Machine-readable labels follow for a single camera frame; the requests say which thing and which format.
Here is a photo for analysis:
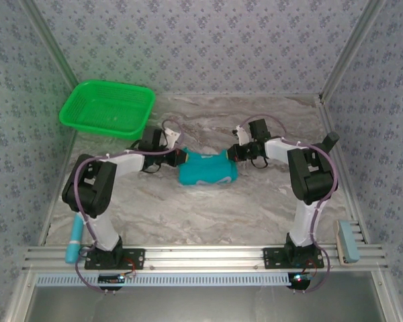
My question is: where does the teal t-shirt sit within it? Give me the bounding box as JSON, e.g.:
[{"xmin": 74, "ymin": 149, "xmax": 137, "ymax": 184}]
[{"xmin": 177, "ymin": 146, "xmax": 239, "ymax": 187}]

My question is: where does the green plastic basket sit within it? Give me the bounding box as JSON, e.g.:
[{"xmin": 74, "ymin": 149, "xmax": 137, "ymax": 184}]
[{"xmin": 58, "ymin": 79, "xmax": 156, "ymax": 141}]

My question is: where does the black rectangular device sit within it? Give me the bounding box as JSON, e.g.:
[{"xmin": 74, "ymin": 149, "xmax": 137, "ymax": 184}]
[{"xmin": 322, "ymin": 131, "xmax": 341, "ymax": 152}]

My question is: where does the light blue microphone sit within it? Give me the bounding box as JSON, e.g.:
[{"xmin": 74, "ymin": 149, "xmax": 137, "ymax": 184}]
[{"xmin": 64, "ymin": 214, "xmax": 85, "ymax": 265}]

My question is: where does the light blue eraser block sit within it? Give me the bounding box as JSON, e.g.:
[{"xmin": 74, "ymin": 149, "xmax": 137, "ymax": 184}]
[{"xmin": 335, "ymin": 219, "xmax": 361, "ymax": 266}]

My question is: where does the grey translucent front panel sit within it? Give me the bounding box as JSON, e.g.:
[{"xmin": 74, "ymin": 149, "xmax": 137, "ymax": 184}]
[{"xmin": 23, "ymin": 284, "xmax": 390, "ymax": 322}]

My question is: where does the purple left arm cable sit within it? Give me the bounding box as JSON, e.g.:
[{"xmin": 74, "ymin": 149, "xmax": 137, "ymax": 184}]
[{"xmin": 74, "ymin": 119, "xmax": 184, "ymax": 293}]

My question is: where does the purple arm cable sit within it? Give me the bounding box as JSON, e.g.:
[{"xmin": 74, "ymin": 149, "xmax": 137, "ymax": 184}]
[
  {"xmin": 236, "ymin": 113, "xmax": 340, "ymax": 293},
  {"xmin": 74, "ymin": 119, "xmax": 184, "ymax": 293}
]

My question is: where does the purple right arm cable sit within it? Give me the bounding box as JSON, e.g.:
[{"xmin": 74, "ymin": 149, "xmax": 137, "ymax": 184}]
[{"xmin": 236, "ymin": 113, "xmax": 340, "ymax": 293}]

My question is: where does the aluminium mounting rail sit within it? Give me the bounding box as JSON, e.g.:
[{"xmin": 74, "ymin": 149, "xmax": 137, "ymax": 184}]
[{"xmin": 21, "ymin": 244, "xmax": 389, "ymax": 272}]

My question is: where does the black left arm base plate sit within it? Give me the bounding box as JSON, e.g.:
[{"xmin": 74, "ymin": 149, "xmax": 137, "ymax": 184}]
[{"xmin": 83, "ymin": 247, "xmax": 146, "ymax": 271}]

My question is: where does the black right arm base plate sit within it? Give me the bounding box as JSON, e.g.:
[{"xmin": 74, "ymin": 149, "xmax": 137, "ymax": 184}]
[{"xmin": 262, "ymin": 247, "xmax": 325, "ymax": 270}]

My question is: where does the slotted pale blue cable duct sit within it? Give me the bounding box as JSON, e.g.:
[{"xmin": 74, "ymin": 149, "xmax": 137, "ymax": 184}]
[{"xmin": 36, "ymin": 272, "xmax": 295, "ymax": 287}]

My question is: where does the aluminium frame post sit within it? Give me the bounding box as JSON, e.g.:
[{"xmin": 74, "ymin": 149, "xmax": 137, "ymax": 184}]
[
  {"xmin": 317, "ymin": 0, "xmax": 389, "ymax": 101},
  {"xmin": 19, "ymin": 0, "xmax": 80, "ymax": 88}
]

